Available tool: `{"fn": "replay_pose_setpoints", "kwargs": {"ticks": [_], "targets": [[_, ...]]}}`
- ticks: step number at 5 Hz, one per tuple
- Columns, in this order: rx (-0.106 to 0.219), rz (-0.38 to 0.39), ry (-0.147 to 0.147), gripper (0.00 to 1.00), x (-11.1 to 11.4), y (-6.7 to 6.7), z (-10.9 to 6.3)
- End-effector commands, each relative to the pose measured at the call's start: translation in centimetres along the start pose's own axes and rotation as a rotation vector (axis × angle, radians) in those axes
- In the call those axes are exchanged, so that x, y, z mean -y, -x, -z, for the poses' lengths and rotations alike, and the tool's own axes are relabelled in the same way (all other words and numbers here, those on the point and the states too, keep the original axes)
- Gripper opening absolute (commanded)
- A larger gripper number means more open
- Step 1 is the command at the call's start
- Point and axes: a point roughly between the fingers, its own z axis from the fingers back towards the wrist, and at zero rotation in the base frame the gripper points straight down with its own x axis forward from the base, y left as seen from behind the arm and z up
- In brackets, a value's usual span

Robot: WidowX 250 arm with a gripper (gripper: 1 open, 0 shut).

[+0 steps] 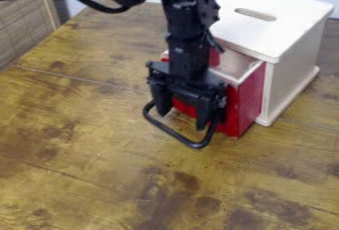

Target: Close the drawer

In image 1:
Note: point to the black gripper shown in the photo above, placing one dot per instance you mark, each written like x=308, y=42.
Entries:
x=183, y=76

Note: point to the black metal drawer handle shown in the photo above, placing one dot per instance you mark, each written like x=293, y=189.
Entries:
x=173, y=134

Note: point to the red wooden drawer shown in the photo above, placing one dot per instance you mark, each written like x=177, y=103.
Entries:
x=241, y=73

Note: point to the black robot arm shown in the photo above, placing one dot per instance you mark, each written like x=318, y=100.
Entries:
x=189, y=18

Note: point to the white wooden cabinet box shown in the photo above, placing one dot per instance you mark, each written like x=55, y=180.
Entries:
x=277, y=31

